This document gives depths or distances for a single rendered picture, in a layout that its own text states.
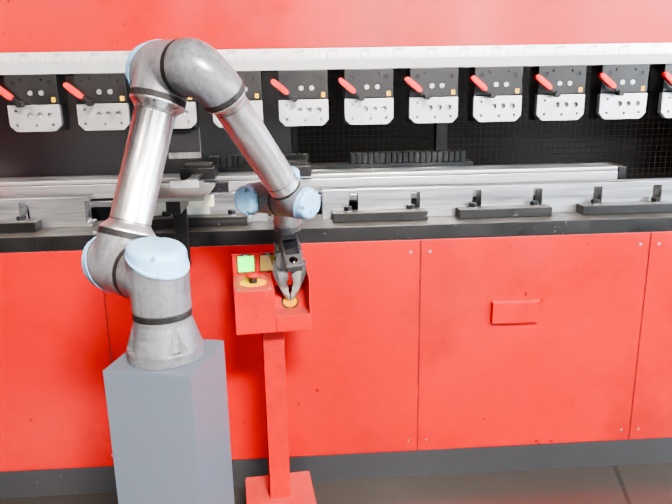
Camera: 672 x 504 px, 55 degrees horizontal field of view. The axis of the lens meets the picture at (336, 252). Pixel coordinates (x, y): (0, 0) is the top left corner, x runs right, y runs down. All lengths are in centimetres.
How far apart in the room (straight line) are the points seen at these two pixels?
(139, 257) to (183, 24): 97
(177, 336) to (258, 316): 46
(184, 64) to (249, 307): 68
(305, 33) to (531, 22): 68
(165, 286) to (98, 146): 148
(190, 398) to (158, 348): 11
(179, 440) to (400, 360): 98
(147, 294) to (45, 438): 116
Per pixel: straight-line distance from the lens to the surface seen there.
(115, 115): 209
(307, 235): 197
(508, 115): 213
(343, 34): 203
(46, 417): 232
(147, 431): 135
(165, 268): 125
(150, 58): 141
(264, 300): 171
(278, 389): 187
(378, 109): 204
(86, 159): 270
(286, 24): 203
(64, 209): 219
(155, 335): 129
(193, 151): 209
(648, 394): 246
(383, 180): 234
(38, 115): 217
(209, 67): 133
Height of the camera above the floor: 130
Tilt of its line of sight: 15 degrees down
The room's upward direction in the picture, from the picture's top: 1 degrees counter-clockwise
